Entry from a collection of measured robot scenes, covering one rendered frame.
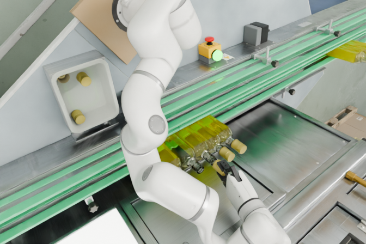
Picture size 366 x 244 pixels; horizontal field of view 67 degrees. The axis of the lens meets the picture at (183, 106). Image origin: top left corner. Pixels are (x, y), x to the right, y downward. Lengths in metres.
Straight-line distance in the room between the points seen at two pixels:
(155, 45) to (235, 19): 0.76
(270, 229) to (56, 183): 0.62
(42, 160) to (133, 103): 0.53
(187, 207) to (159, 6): 0.43
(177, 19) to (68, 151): 0.58
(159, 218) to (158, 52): 0.57
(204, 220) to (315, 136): 0.84
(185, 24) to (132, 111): 0.27
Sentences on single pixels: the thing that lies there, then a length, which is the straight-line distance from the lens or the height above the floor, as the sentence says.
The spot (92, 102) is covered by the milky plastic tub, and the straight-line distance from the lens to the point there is 1.02.
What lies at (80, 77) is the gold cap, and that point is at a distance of 0.94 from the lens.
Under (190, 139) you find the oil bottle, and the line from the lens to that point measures 0.98.
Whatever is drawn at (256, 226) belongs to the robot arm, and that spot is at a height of 1.42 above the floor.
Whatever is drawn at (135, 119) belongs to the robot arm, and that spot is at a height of 1.22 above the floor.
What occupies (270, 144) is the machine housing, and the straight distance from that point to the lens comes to 1.27.
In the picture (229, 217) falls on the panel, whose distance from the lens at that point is 0.97.
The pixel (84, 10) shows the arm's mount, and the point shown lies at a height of 0.77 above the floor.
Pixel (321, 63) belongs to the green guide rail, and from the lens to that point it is 1.68.
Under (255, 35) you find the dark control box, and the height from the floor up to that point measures 0.83.
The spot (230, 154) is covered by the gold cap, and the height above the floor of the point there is 1.16.
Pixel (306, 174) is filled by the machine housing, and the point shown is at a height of 1.29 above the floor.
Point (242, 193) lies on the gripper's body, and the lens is 0.81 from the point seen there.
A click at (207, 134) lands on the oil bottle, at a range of 1.00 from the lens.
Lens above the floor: 1.63
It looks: 43 degrees down
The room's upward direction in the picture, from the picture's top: 126 degrees clockwise
